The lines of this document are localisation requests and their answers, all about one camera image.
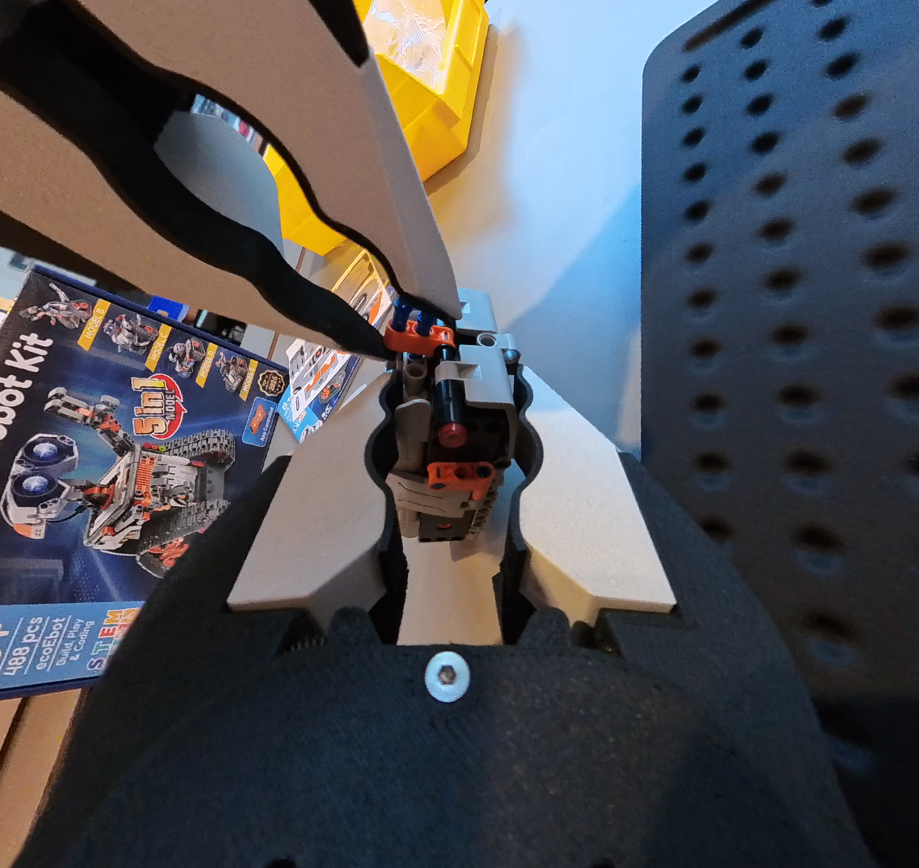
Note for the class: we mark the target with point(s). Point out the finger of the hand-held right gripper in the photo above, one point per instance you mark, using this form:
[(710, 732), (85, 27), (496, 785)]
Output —
[(72, 186), (287, 57)]

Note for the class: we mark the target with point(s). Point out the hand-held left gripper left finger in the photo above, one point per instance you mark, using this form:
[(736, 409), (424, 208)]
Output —
[(316, 523)]

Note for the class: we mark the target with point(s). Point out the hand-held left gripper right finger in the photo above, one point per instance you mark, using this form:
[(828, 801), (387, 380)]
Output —
[(596, 523)]

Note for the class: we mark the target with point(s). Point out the grey brick robot model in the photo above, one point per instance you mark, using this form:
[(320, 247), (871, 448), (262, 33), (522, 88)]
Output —
[(488, 380)]

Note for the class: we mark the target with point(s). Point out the blue connector pin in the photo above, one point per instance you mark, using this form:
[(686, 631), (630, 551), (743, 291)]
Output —
[(402, 312), (427, 317)]

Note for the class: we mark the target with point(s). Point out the clear plastic bag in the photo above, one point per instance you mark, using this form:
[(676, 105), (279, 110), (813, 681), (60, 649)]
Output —
[(413, 28)]

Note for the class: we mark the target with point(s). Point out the sticker sheet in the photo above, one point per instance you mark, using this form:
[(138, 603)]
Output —
[(316, 373)]

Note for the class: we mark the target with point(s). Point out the yellow plastic bin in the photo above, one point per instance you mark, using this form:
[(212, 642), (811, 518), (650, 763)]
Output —
[(438, 136)]

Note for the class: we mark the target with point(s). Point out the black perforated chair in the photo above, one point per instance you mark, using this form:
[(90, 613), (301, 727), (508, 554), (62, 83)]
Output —
[(754, 452)]

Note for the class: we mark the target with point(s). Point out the blue robot kit box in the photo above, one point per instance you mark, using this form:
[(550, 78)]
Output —
[(108, 416)]

